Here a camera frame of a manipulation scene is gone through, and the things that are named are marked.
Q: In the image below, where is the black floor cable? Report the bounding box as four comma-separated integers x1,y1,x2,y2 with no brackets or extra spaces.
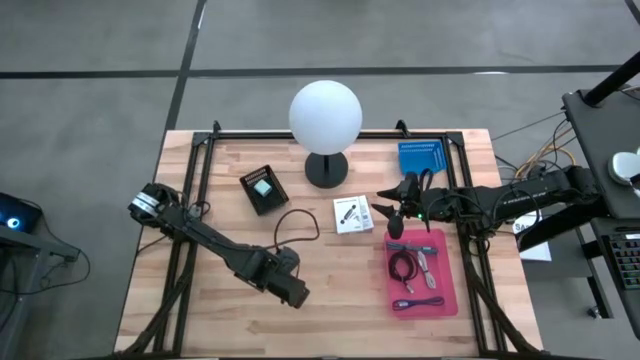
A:
0,239,92,297

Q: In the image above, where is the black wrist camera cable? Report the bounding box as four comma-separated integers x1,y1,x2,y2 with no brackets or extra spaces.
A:
417,168,436,194

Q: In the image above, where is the yellow power cable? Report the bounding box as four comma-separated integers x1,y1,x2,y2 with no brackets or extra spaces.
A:
514,142,576,181

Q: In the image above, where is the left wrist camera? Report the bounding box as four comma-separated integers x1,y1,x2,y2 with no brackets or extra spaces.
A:
276,245,302,272

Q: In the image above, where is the grey side table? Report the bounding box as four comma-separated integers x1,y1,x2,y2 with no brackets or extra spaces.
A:
0,224,81,360

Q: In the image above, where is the white round device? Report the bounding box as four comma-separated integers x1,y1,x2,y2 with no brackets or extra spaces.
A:
607,148,640,187

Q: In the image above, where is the black pole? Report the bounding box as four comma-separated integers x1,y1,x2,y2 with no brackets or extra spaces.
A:
583,52,640,107

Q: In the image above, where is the purple cable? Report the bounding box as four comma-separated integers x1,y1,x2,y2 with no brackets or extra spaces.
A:
391,296,446,312

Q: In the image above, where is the white globe lamp black base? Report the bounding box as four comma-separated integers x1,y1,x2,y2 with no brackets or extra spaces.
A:
288,79,364,190

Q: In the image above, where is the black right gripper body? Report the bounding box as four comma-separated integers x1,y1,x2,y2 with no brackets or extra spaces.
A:
399,172,431,221

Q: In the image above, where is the teal braided cable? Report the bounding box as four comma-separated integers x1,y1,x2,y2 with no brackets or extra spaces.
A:
385,241,440,255

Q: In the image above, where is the white cable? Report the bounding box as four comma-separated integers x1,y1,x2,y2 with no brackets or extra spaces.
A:
416,249,438,290

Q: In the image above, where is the black plastic basket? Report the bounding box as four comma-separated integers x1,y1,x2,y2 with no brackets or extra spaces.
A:
238,164,290,217

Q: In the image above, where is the blue plastic basket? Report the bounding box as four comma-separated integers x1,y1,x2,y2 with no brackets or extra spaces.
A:
397,139,450,176

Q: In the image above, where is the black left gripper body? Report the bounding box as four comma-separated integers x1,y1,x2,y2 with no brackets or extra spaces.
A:
252,259,301,301

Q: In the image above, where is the white paper sheet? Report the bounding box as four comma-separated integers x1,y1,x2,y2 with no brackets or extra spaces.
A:
512,209,554,264

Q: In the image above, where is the brown cable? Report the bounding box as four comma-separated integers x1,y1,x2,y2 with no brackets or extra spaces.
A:
273,208,321,251

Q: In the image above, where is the black keyboard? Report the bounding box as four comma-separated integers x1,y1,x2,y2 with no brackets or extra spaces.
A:
602,232,640,291

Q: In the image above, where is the pink translucent bin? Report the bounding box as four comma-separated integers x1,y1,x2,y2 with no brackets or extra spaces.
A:
383,228,460,319

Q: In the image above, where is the black metal rig frame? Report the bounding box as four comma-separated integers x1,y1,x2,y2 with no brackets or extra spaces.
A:
113,119,544,359

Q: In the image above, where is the black side desk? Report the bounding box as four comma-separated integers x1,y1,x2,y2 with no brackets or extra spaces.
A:
514,88,640,341

